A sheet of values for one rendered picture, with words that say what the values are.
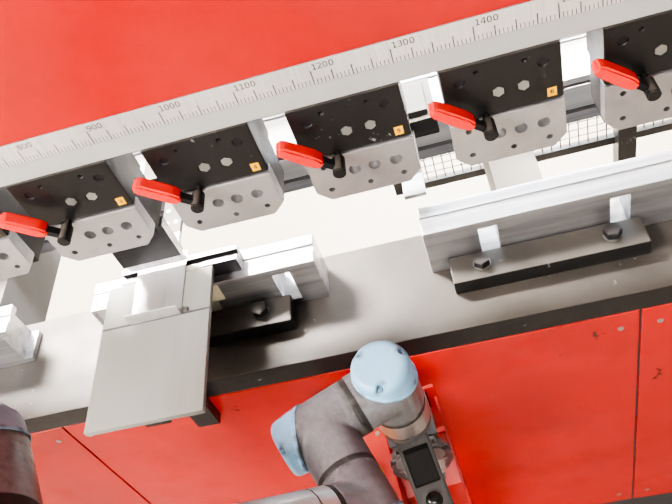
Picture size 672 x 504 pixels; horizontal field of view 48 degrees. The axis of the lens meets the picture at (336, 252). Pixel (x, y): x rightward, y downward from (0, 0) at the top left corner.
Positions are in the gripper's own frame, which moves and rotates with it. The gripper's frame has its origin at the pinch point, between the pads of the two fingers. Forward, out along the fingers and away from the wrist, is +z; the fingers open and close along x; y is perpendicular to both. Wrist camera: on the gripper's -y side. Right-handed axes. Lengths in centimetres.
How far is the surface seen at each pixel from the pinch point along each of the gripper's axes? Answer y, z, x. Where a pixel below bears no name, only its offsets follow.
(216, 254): 37.0, -23.6, 21.6
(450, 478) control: 0.0, 2.2, -2.9
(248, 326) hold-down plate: 27.5, -15.2, 20.5
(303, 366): 19.2, -11.6, 13.6
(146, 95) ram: 35, -59, 17
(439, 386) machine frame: 15.5, 2.1, -5.8
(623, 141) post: 91, 48, -74
